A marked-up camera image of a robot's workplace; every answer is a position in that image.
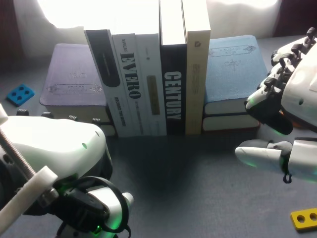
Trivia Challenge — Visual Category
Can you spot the thick light blue book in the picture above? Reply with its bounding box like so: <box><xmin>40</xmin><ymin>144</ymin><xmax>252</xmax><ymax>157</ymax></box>
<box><xmin>203</xmin><ymin>34</ymin><xmax>269</xmax><ymax>116</ymax></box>

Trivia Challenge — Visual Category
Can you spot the blue block with four holes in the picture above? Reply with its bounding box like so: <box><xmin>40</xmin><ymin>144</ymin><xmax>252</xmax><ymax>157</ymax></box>
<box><xmin>6</xmin><ymin>83</ymin><xmax>36</xmax><ymax>108</ymax></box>

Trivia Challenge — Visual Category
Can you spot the yellow block with holes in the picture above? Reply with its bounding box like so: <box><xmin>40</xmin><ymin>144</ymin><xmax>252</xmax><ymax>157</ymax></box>
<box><xmin>290</xmin><ymin>207</ymin><xmax>317</xmax><ymax>233</ymax></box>

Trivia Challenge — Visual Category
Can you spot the beige paperback book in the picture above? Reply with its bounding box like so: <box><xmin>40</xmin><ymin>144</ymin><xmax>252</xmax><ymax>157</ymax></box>
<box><xmin>181</xmin><ymin>0</ymin><xmax>211</xmax><ymax>136</ymax></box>

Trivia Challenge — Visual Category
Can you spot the white backdrop cloth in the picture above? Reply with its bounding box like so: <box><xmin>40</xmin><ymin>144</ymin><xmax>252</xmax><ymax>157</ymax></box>
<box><xmin>13</xmin><ymin>0</ymin><xmax>283</xmax><ymax>54</ymax></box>

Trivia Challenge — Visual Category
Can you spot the white book SWEAT EVERO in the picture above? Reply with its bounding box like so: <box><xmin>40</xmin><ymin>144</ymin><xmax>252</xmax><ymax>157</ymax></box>
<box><xmin>111</xmin><ymin>33</ymin><xmax>146</xmax><ymax>137</ymax></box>

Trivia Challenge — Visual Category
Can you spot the black and white book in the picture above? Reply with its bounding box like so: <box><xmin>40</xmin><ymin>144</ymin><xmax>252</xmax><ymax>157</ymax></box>
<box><xmin>83</xmin><ymin>29</ymin><xmax>120</xmax><ymax>136</ymax></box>

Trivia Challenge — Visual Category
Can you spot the dark red curtain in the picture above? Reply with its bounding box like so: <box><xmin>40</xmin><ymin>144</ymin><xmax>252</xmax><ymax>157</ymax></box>
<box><xmin>272</xmin><ymin>0</ymin><xmax>317</xmax><ymax>40</ymax></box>

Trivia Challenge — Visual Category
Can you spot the black book CENTURY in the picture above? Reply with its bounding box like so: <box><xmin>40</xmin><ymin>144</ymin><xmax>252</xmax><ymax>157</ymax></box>
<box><xmin>158</xmin><ymin>0</ymin><xmax>188</xmax><ymax>136</ymax></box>

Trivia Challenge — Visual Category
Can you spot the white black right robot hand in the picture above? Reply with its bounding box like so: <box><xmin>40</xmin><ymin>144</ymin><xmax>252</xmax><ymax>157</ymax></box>
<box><xmin>234</xmin><ymin>27</ymin><xmax>317</xmax><ymax>183</ymax></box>

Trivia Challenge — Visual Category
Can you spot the orange block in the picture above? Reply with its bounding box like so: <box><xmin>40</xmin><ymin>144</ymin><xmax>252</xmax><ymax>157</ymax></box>
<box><xmin>279</xmin><ymin>111</ymin><xmax>309</xmax><ymax>129</ymax></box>

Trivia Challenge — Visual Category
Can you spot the white book with gold label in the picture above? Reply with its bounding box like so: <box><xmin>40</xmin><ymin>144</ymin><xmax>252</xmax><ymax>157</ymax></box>
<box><xmin>135</xmin><ymin>33</ymin><xmax>168</xmax><ymax>136</ymax></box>

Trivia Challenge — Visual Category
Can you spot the thick purple book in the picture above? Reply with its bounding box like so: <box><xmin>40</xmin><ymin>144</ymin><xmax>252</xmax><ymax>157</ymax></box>
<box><xmin>39</xmin><ymin>43</ymin><xmax>111</xmax><ymax>122</ymax></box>

